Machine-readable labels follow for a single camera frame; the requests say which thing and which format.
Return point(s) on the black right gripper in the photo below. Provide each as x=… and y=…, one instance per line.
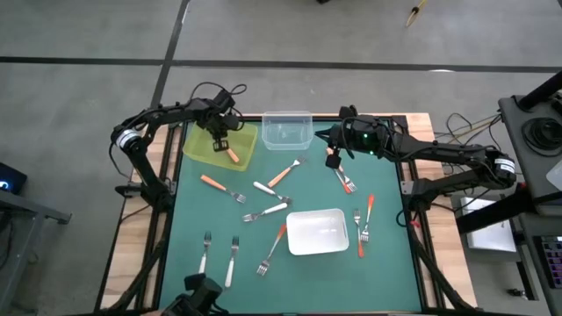
x=347, y=138

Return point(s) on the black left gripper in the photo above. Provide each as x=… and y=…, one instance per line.
x=217, y=125

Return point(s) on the translucent yellow plastic bin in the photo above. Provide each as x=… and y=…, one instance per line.
x=199, y=147

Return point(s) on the white plastic bin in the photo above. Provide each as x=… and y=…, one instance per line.
x=316, y=232

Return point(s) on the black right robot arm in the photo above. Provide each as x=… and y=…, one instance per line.
x=439, y=151

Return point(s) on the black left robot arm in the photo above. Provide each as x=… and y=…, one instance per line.
x=173, y=112

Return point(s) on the clear plastic bin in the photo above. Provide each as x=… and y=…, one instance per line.
x=287, y=131

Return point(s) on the black blocky device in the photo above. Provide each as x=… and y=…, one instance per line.
x=206, y=292

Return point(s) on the black cart strut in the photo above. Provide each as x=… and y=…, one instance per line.
x=492, y=213

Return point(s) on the white flat box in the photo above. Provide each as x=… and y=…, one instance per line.
x=492, y=232

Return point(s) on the grey equipment cart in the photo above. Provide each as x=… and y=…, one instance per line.
x=522, y=153

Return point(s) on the grey side table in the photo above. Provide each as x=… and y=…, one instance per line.
x=26, y=206

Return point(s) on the black device with blue light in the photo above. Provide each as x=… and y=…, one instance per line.
x=13, y=175

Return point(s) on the black tube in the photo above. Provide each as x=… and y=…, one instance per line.
x=542, y=92

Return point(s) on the black plug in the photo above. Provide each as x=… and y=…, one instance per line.
x=516, y=293

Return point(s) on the keypad with coloured buttons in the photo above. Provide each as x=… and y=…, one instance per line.
x=553, y=259

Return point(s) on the black table frame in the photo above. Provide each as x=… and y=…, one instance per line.
x=400, y=122

